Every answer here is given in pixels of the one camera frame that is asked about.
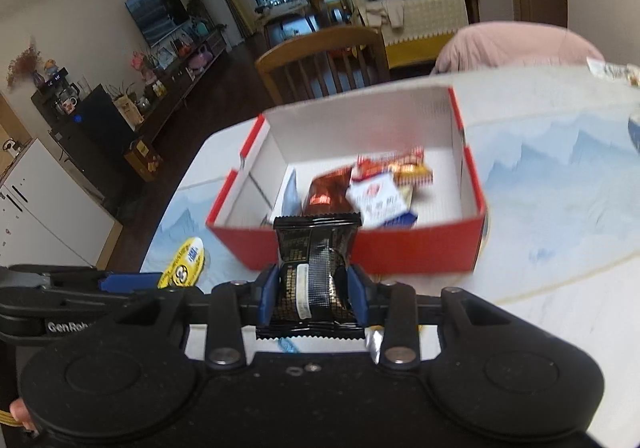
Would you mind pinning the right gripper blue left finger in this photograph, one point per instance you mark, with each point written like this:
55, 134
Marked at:
231, 307

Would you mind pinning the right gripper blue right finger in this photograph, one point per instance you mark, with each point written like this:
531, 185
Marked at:
393, 309

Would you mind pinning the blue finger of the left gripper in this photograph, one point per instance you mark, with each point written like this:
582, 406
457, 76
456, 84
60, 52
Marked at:
128, 283

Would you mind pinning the yellow long sachet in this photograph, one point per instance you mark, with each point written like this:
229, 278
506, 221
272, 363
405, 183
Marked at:
186, 266

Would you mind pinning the black snack packet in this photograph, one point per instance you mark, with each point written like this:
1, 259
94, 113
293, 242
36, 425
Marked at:
310, 298

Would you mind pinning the white blue snack packet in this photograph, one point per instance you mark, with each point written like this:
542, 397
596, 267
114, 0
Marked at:
381, 203

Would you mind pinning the light blue chocolate packet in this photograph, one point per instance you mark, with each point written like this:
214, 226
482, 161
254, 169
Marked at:
291, 202

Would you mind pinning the brown foil snack packet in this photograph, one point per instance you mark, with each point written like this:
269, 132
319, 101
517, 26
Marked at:
327, 193

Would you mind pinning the red snack packet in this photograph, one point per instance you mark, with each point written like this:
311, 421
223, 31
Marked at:
407, 168

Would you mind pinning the left hand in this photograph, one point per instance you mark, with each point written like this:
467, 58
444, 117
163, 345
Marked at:
21, 415

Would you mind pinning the white cabinet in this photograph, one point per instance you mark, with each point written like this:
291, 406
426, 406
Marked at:
47, 218

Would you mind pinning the red cardboard box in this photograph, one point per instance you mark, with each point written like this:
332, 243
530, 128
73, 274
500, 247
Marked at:
316, 137

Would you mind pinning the brown gift bag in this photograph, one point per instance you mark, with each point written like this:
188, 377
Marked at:
145, 161

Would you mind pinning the dark tv cabinet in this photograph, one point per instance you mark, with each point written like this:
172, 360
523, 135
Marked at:
179, 79

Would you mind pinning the wooden dining chair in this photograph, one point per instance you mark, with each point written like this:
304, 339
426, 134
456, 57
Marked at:
324, 63

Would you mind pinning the pink jacket on chair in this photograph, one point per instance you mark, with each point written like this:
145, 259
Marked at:
497, 44

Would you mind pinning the sofa with cream cover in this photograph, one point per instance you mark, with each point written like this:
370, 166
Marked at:
415, 31

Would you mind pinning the coffee table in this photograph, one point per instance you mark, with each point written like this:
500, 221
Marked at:
276, 15

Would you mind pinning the wall television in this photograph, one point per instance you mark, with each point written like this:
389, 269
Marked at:
157, 19

